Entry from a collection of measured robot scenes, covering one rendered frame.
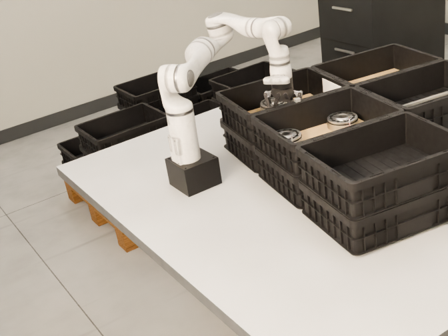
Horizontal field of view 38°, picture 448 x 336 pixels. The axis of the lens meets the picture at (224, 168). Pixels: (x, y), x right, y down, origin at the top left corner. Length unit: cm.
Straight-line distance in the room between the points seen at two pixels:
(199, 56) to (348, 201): 77
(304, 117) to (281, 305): 80
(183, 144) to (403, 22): 209
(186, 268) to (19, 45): 337
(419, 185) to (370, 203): 15
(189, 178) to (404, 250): 75
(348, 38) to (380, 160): 199
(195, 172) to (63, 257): 139
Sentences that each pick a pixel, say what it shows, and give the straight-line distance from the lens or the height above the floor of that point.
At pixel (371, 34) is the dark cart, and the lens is 376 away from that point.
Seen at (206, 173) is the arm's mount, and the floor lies 76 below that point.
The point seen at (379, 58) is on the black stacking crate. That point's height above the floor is 89.
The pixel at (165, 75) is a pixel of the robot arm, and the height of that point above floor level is 111.
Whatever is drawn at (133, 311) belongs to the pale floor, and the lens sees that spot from 288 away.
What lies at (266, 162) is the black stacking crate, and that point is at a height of 80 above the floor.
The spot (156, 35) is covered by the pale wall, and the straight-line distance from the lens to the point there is 535.
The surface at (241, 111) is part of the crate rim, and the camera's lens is 218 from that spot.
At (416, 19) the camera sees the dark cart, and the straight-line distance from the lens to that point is 400.
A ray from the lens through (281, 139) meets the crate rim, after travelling 193.
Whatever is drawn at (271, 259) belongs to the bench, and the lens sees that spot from 179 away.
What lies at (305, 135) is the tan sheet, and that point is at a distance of 218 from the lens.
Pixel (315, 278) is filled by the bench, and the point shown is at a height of 70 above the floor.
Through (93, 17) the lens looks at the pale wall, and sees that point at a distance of 511.
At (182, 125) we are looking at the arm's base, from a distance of 210.
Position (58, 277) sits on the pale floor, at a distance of 324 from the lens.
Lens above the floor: 172
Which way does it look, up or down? 26 degrees down
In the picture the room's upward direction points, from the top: 9 degrees counter-clockwise
